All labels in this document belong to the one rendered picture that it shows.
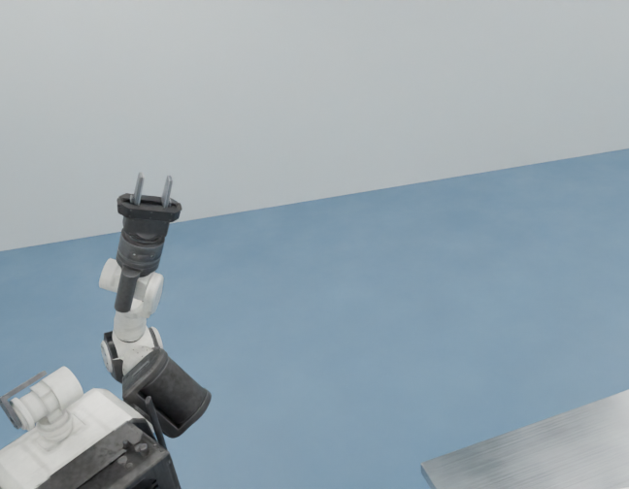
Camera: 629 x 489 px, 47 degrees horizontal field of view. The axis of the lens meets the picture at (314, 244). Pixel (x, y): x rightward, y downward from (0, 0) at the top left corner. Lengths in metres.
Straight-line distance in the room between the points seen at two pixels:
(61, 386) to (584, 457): 1.14
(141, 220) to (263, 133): 2.95
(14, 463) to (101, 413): 0.17
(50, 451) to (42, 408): 0.09
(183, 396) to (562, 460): 0.86
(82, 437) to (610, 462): 1.13
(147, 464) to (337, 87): 3.27
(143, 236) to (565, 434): 1.07
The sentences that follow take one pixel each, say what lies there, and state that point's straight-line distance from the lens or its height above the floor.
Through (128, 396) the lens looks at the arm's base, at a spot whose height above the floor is 1.22.
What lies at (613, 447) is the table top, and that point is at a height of 0.84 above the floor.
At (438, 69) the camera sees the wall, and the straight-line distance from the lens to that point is 4.41.
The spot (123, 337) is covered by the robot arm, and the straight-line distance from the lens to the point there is 1.70.
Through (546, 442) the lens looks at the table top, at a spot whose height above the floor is 0.84.
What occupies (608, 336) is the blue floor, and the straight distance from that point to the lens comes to 3.46.
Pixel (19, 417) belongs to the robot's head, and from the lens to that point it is 1.36.
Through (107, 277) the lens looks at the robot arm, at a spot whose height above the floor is 1.38.
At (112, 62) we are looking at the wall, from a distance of 4.22.
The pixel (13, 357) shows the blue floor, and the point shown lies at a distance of 3.86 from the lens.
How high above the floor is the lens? 2.17
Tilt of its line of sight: 32 degrees down
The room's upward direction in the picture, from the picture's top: 7 degrees counter-clockwise
